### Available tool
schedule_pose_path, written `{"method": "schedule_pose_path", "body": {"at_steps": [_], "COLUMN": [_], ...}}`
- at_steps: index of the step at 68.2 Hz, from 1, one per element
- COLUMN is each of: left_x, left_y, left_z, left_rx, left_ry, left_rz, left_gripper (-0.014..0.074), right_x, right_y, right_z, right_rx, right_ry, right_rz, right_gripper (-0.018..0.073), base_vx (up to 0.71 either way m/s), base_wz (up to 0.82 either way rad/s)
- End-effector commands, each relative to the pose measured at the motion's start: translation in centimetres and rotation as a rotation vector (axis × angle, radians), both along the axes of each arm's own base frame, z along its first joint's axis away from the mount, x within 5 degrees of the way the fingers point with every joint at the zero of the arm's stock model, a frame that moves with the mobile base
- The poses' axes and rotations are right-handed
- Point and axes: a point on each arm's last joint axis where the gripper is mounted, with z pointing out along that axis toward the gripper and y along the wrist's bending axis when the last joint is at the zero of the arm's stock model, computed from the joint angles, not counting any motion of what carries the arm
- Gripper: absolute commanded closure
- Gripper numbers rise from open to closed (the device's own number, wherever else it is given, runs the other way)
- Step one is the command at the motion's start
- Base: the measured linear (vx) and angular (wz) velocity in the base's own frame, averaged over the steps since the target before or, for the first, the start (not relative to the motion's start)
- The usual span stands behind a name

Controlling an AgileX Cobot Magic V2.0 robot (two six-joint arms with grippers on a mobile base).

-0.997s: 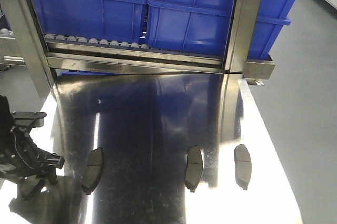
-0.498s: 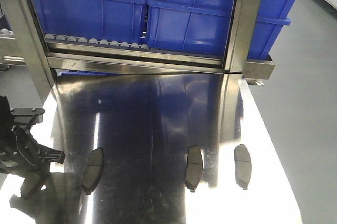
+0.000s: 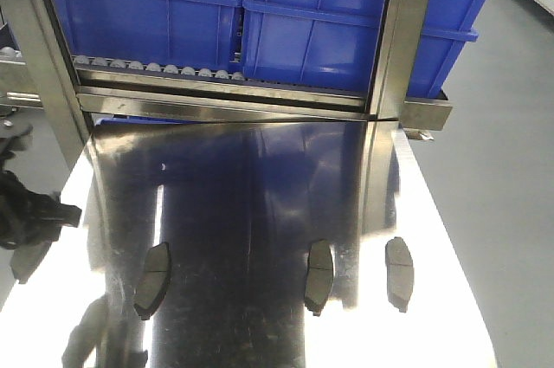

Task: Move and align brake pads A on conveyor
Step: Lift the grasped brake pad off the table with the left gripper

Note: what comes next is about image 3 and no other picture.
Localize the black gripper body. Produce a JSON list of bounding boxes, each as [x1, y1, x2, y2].
[[1, 171, 82, 249]]

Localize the grey brake pad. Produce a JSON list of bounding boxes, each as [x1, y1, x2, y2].
[[385, 236, 415, 313], [133, 242, 172, 320], [10, 242, 51, 284], [304, 239, 334, 316]]

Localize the roller conveyor track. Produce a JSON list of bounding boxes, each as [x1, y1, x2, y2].
[[72, 55, 246, 81]]

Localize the left blue plastic bin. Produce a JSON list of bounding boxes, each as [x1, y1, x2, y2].
[[52, 0, 242, 71]]

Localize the blue plastic bin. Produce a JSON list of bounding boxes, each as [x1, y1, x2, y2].
[[52, 0, 242, 71], [242, 0, 486, 98]]

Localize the right blue plastic bin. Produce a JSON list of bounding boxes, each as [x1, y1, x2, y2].
[[242, 0, 486, 98]]

